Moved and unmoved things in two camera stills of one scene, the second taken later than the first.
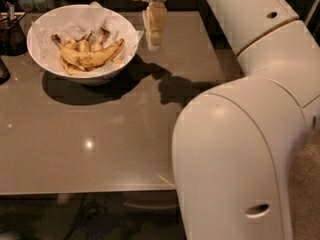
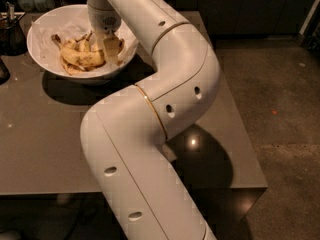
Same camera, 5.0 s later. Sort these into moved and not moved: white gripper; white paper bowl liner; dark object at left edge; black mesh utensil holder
Moved: white gripper
Not moved: black mesh utensil holder; dark object at left edge; white paper bowl liner
